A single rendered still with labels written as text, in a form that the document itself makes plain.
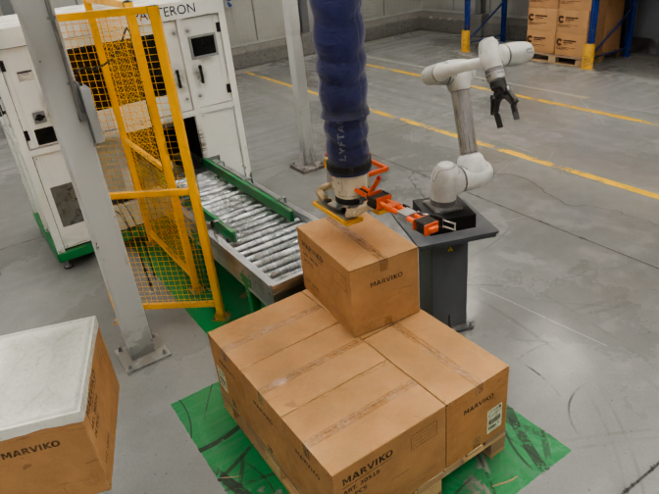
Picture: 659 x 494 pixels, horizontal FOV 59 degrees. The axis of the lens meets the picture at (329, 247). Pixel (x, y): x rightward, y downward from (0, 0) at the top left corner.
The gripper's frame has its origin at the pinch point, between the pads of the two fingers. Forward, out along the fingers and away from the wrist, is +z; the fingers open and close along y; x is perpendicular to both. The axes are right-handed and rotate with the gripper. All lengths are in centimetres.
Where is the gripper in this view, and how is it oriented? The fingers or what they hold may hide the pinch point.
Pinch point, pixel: (507, 121)
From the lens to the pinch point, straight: 301.9
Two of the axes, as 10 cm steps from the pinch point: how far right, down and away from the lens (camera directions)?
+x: 9.2, -2.3, 3.1
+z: 2.5, 9.7, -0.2
